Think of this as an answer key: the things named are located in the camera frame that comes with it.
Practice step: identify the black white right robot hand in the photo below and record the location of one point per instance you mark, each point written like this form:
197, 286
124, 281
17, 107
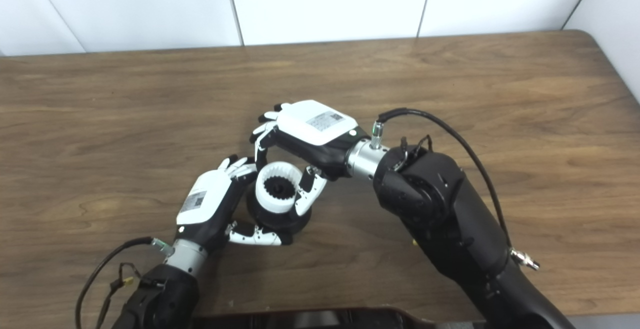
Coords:
315, 129

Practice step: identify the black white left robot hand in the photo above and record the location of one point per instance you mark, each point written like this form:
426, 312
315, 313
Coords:
210, 204

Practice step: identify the round black stepped part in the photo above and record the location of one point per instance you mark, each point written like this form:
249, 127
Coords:
280, 221

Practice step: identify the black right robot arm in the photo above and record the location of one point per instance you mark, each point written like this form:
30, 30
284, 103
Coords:
450, 219

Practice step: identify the dark robot torso edge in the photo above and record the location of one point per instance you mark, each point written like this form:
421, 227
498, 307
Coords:
325, 319

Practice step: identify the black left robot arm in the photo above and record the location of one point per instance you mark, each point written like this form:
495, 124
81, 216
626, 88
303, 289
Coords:
165, 294

